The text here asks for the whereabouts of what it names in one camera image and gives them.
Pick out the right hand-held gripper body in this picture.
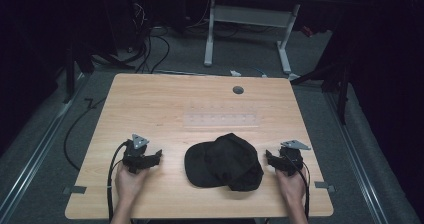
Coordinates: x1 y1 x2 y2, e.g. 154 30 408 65
279 139 312 177

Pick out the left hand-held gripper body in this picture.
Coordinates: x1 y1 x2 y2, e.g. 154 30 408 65
121 133 152 175

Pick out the black baseball cap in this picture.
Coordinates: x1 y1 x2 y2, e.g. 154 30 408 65
183 132 265 193

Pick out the person's right hand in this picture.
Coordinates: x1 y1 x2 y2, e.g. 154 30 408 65
275 167 308 206

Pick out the person's left hand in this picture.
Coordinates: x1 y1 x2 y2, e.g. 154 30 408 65
114 163 150 206

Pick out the grey tape piece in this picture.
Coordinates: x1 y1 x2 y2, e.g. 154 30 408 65
313 180 336 194
62 185 88 196

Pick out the clear plastic ruler strip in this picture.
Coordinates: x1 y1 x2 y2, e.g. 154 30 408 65
182 112 261 129

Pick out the black metal stand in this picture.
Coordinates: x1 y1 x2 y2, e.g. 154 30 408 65
289 50 354 126
61 40 136 104

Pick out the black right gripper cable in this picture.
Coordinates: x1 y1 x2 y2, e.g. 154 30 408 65
287 154 312 220

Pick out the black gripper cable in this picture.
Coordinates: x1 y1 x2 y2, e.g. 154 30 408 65
106 141 130 224
287 154 312 220

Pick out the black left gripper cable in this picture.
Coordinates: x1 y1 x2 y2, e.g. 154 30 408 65
106 141 130 224

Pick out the metal floor rail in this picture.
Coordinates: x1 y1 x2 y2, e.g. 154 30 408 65
0 73 92 218
323 90 390 224

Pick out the black floor cable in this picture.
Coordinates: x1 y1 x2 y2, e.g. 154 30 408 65
63 97 108 172

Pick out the bundle of black cables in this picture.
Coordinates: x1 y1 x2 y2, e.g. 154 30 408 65
126 0 172 75

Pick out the white metal frame desk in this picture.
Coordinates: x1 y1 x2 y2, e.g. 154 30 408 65
133 0 344 76

